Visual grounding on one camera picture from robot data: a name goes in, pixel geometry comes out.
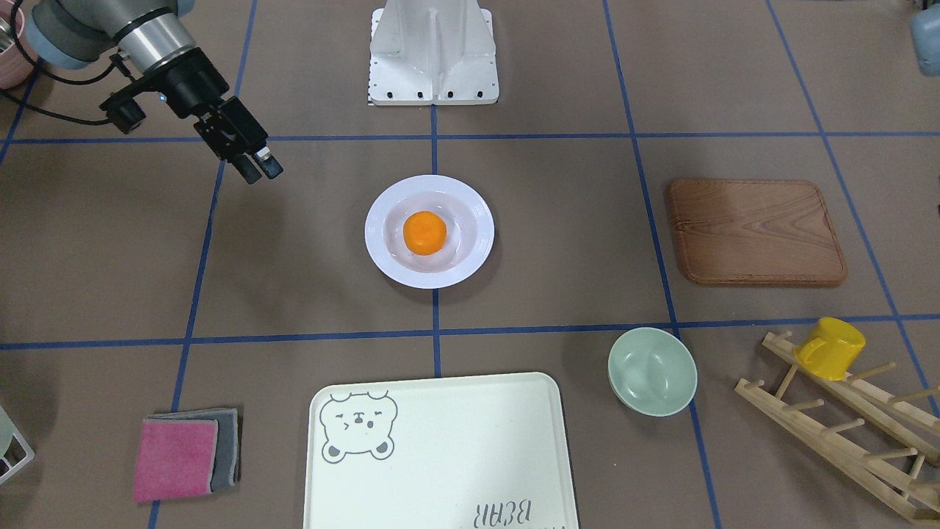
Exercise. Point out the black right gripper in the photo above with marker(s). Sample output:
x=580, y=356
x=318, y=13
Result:
x=192, y=86

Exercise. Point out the orange fruit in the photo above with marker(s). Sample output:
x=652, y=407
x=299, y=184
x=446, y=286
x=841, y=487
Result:
x=424, y=233

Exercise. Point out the white round plate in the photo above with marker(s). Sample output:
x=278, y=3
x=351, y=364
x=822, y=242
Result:
x=468, y=220

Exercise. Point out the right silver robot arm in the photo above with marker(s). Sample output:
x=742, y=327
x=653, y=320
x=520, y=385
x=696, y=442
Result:
x=147, y=34

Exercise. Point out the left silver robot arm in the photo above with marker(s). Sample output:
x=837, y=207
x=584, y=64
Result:
x=925, y=38

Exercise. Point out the cream bear tray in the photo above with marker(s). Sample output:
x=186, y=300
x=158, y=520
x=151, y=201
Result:
x=483, y=451

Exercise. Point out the brown wooden tray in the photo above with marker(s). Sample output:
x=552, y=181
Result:
x=754, y=232

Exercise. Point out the pink bowl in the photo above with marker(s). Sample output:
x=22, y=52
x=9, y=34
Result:
x=15, y=67

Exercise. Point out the pink and grey cloth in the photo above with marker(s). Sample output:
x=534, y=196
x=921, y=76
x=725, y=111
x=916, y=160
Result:
x=187, y=454

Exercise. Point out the white cup rack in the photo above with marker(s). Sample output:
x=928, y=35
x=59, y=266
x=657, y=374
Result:
x=15, y=451

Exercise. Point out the green ceramic bowl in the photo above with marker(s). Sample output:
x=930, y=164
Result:
x=652, y=372

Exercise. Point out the yellow mug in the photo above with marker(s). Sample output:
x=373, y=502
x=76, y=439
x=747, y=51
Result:
x=830, y=349

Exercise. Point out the wooden cup rack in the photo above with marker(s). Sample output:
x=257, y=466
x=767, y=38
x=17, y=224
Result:
x=884, y=448

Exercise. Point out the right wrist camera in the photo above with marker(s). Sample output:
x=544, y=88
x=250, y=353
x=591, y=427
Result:
x=122, y=110

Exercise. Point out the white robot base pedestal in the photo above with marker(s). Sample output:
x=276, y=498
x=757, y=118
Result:
x=432, y=53

